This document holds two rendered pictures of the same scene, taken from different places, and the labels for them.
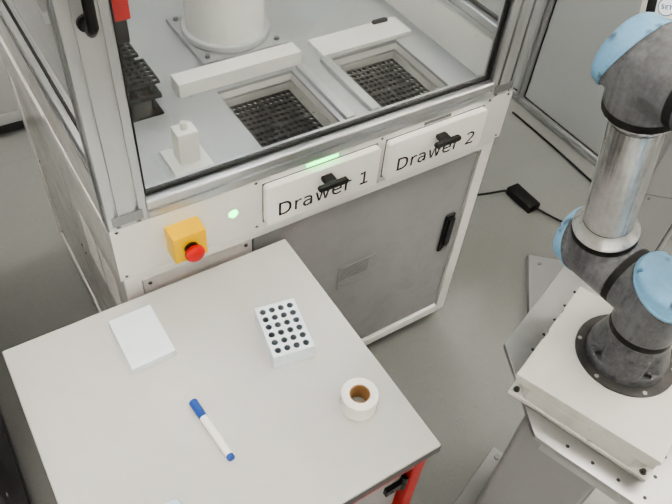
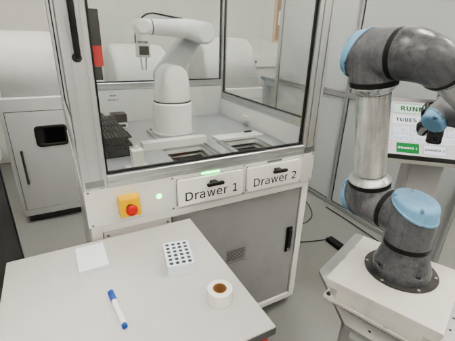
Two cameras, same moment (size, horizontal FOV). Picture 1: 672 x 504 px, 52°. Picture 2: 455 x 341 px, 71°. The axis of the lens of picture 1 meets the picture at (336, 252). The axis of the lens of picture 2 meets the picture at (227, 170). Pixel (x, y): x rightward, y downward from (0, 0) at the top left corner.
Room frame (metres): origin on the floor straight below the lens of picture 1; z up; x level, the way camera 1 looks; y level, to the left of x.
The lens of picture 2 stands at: (-0.01, -0.17, 1.43)
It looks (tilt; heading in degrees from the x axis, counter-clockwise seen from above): 23 degrees down; 8
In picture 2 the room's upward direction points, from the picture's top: 2 degrees clockwise
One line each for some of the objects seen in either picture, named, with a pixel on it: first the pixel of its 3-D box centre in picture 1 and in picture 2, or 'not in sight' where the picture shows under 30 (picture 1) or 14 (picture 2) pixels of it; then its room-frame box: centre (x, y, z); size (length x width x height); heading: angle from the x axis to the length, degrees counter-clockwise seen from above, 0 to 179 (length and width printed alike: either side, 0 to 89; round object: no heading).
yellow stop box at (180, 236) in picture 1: (187, 240); (129, 205); (0.92, 0.30, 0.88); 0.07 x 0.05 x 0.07; 127
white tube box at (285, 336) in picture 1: (283, 332); (178, 257); (0.79, 0.09, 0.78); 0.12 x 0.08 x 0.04; 26
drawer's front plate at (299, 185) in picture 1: (323, 184); (211, 187); (1.13, 0.04, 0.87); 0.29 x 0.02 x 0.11; 127
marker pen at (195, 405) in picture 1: (211, 429); (117, 308); (0.58, 0.19, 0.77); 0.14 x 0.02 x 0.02; 42
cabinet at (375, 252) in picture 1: (248, 198); (183, 225); (1.55, 0.29, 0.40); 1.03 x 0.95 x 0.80; 127
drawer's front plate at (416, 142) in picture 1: (435, 142); (274, 174); (1.32, -0.21, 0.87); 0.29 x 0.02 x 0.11; 127
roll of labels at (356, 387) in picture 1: (358, 399); (219, 293); (0.66, -0.07, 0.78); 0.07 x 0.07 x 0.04
